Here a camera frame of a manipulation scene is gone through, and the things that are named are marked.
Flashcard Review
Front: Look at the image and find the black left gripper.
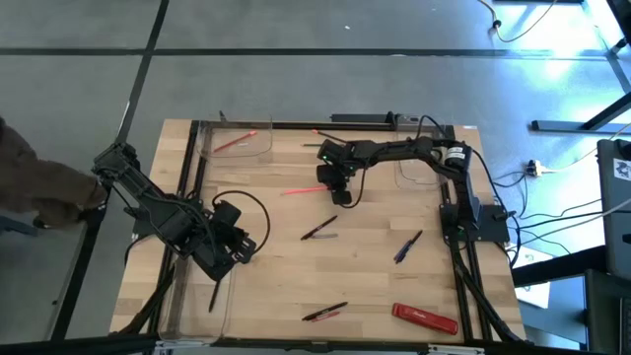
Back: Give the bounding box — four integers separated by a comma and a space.
189, 216, 258, 283

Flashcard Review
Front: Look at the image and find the pink pencil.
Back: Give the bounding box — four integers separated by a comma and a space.
280, 185, 330, 196

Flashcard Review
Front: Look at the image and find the plain black pen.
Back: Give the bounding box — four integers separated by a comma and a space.
207, 278, 222, 315

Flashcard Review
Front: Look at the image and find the black marker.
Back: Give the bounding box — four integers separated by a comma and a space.
300, 214, 339, 242

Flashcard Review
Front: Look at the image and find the black pen with white print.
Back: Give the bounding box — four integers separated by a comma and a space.
301, 301, 349, 322

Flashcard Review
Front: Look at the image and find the blue pen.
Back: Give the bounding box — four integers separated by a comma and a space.
392, 238, 413, 265

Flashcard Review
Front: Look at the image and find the clear plastic bin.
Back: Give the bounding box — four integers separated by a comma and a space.
393, 115, 455, 191
160, 255, 238, 344
196, 115, 274, 160

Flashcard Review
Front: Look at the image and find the red pencil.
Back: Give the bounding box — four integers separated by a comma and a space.
212, 129, 258, 154

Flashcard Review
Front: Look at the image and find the thin black pen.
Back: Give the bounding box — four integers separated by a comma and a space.
396, 229, 424, 262

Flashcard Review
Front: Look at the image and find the black front crossbar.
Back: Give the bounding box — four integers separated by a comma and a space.
0, 332, 631, 355

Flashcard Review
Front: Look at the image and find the red stapler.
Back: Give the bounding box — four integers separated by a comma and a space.
391, 302, 459, 336

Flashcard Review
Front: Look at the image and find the person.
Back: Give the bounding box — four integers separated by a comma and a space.
0, 115, 110, 231

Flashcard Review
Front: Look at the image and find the white paper sheet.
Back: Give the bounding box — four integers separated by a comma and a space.
512, 246, 552, 310

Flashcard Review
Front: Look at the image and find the grey equipment case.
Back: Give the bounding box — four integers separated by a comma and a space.
596, 138, 631, 282

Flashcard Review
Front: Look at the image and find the black side desk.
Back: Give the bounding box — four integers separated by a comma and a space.
511, 244, 631, 355

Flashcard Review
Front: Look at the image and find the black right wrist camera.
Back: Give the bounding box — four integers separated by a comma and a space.
330, 188, 354, 207

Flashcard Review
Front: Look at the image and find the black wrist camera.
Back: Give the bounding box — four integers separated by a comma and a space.
211, 199, 244, 229
330, 188, 354, 207

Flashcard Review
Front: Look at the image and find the black right camera cable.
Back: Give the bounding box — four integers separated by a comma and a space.
342, 160, 370, 210

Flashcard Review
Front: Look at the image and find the black camera cable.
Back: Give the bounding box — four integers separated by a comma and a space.
210, 189, 271, 256
342, 160, 370, 210

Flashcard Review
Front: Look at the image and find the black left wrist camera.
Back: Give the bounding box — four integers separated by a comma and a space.
211, 199, 244, 229

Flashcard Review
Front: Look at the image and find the black bar bracket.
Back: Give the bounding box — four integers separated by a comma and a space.
330, 111, 398, 124

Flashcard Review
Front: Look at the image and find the black aluminium table frame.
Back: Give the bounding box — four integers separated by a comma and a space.
117, 117, 526, 346

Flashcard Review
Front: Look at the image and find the black left camera cable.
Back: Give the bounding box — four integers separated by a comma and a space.
210, 189, 271, 256

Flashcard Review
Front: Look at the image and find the yellow floor cable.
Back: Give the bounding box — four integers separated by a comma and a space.
476, 0, 561, 44

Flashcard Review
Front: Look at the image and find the grey floor cable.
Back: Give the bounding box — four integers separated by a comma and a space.
512, 196, 631, 233

